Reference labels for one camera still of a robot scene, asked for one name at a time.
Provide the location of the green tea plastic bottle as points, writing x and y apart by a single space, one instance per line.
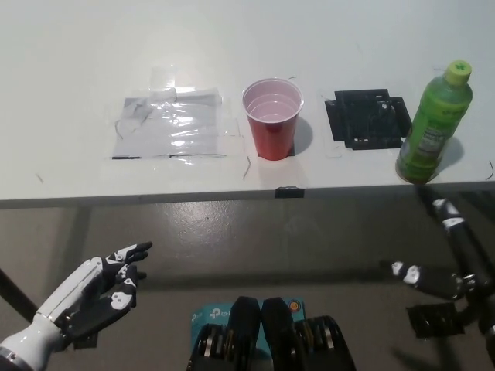
435 127

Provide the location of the red plastic cup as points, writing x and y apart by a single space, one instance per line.
272 131

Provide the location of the black tape square patch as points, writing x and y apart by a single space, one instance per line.
363 120

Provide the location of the taped clear plastic sheet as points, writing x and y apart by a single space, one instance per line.
166 123

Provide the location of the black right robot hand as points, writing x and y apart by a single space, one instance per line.
464 255

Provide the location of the teal tp-link box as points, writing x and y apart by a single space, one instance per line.
209 316

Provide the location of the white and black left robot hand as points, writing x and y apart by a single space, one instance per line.
89 297

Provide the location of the black table leg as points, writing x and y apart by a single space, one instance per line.
17 295

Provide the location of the small black tape strip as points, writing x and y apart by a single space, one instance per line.
289 192

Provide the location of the black tape floor patch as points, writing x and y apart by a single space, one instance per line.
433 320

